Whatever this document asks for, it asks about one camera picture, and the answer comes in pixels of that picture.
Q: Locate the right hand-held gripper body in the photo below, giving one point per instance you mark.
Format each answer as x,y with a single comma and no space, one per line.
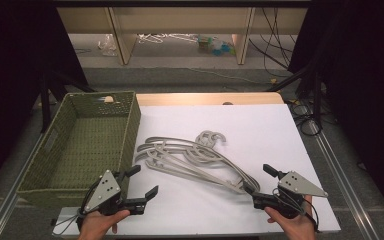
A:
296,185

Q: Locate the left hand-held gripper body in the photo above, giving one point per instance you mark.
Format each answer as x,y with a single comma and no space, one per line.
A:
105,191

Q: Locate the green woven basket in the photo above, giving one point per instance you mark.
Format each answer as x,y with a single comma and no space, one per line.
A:
90,143

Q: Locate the person's left hand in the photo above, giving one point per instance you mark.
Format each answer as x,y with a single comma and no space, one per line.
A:
95,226

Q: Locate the person's right hand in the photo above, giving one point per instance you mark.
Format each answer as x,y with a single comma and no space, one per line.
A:
296,228

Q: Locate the white table sheet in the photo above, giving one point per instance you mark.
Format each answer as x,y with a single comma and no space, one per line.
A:
253,133

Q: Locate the black metal stand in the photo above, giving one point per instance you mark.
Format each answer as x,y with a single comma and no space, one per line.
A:
316,96
45,100

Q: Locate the clear plastic bag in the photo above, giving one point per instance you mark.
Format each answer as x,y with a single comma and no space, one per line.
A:
107,45

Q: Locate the colourful plastic toys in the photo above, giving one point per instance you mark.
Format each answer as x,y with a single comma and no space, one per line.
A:
215,46

